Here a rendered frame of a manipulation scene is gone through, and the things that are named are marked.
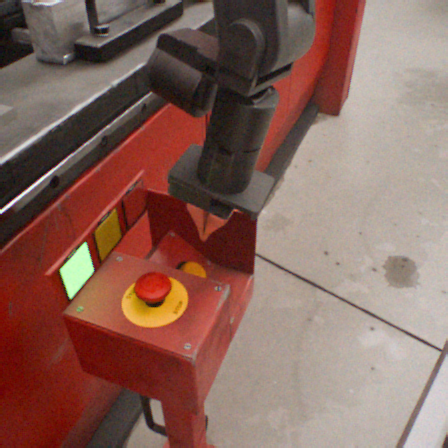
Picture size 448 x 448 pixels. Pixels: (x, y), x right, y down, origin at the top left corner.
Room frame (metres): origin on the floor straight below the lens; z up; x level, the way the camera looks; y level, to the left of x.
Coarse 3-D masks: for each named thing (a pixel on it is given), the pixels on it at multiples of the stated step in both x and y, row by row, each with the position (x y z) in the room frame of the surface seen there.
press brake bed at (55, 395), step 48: (336, 0) 2.27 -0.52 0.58; (144, 96) 0.75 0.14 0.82; (288, 96) 1.64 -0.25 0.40; (96, 144) 0.61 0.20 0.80; (144, 144) 0.73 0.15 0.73; (288, 144) 1.88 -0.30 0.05; (48, 192) 0.51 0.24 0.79; (96, 192) 0.59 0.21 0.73; (0, 240) 0.42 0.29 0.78; (48, 240) 0.48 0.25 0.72; (144, 240) 0.69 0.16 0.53; (0, 288) 0.39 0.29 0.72; (48, 288) 0.45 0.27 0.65; (0, 336) 0.36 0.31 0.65; (48, 336) 0.43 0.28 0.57; (0, 384) 0.33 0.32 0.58; (48, 384) 0.39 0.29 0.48; (96, 384) 0.48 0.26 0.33; (0, 432) 0.30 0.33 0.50; (48, 432) 0.36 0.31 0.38; (96, 432) 0.51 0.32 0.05
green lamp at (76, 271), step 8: (80, 248) 0.35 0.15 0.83; (80, 256) 0.35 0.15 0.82; (88, 256) 0.36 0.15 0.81; (72, 264) 0.33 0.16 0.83; (80, 264) 0.34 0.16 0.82; (88, 264) 0.35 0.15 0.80; (64, 272) 0.32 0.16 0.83; (72, 272) 0.33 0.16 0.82; (80, 272) 0.34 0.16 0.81; (88, 272) 0.35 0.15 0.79; (64, 280) 0.32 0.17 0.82; (72, 280) 0.33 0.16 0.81; (80, 280) 0.34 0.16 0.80; (72, 288) 0.32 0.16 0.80; (72, 296) 0.32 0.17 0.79
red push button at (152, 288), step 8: (152, 272) 0.34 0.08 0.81; (136, 280) 0.33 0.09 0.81; (144, 280) 0.33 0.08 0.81; (152, 280) 0.33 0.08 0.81; (160, 280) 0.33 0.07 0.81; (168, 280) 0.33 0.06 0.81; (136, 288) 0.32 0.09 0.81; (144, 288) 0.31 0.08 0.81; (152, 288) 0.31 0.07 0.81; (160, 288) 0.31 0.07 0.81; (168, 288) 0.32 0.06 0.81; (136, 296) 0.31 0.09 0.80; (144, 296) 0.31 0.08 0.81; (152, 296) 0.31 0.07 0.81; (160, 296) 0.31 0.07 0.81; (152, 304) 0.31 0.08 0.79; (160, 304) 0.31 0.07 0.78
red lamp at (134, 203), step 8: (136, 192) 0.46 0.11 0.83; (128, 200) 0.44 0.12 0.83; (136, 200) 0.46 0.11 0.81; (144, 200) 0.47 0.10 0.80; (128, 208) 0.44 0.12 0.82; (136, 208) 0.45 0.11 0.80; (144, 208) 0.47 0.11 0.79; (128, 216) 0.44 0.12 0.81; (136, 216) 0.45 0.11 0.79; (128, 224) 0.43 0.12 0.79
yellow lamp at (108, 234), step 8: (112, 216) 0.41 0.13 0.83; (104, 224) 0.39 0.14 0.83; (112, 224) 0.41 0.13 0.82; (96, 232) 0.38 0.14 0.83; (104, 232) 0.39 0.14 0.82; (112, 232) 0.40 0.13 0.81; (120, 232) 0.42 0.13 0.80; (96, 240) 0.38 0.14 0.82; (104, 240) 0.39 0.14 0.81; (112, 240) 0.40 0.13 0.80; (104, 248) 0.38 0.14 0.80; (104, 256) 0.38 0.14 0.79
